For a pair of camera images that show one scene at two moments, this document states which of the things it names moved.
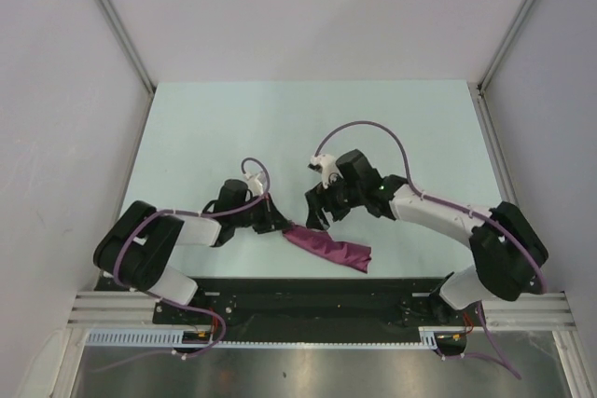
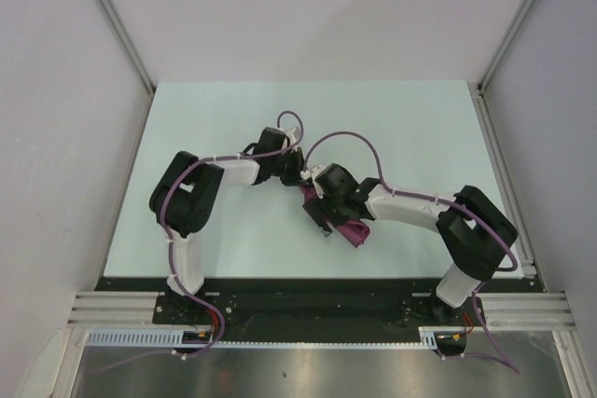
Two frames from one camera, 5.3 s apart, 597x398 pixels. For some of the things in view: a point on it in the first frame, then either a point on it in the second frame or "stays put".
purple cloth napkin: [319, 242] -> [355, 232]
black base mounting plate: [306, 303] stays put
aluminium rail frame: [503, 309] stays put
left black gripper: [272, 220] -> [296, 154]
